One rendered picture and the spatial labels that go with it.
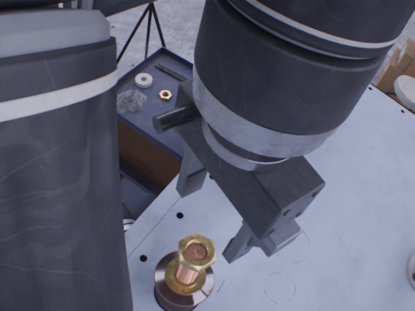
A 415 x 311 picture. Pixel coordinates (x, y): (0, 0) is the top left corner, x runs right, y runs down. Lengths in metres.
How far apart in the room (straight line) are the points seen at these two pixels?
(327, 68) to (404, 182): 0.87
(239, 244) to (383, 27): 0.25
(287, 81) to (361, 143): 0.85
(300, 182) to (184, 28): 3.23
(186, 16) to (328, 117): 3.45
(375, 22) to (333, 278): 0.67
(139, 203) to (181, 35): 1.70
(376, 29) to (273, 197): 0.14
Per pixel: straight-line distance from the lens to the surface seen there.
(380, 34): 0.18
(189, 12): 3.71
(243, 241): 0.35
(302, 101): 0.20
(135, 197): 2.18
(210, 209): 0.77
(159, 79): 1.67
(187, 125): 0.32
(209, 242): 0.50
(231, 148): 0.26
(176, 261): 0.60
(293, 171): 0.28
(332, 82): 0.19
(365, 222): 0.90
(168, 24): 3.51
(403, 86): 3.16
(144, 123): 1.50
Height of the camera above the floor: 2.03
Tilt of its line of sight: 54 degrees down
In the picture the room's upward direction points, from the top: 19 degrees clockwise
